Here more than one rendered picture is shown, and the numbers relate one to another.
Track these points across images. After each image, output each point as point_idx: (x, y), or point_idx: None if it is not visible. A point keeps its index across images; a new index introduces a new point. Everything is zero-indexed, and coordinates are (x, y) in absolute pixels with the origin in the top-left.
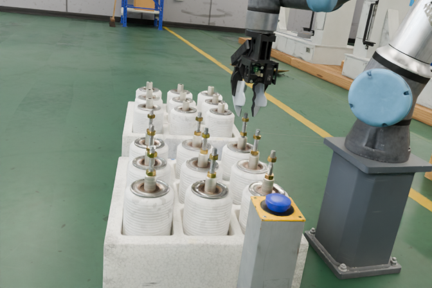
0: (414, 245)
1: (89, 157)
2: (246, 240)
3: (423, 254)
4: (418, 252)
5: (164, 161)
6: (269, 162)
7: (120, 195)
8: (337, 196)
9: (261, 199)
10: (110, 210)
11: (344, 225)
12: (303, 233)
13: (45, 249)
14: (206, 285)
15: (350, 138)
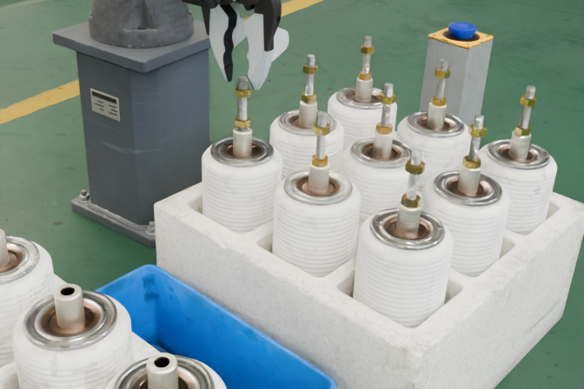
0: (57, 166)
1: None
2: (467, 91)
3: (76, 158)
4: (78, 161)
5: (439, 179)
6: (370, 55)
7: (513, 255)
8: (187, 121)
9: (464, 42)
10: (550, 241)
11: (209, 140)
12: (146, 250)
13: None
14: None
15: (171, 25)
